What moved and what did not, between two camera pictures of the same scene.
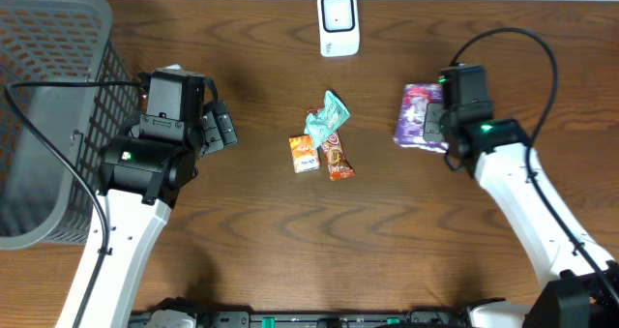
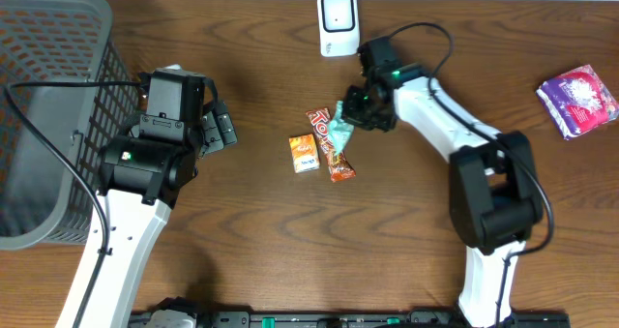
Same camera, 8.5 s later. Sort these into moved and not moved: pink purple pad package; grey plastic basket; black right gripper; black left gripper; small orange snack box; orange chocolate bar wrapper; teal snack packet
Moved: pink purple pad package; black right gripper; teal snack packet
Not moved: small orange snack box; grey plastic basket; black left gripper; orange chocolate bar wrapper
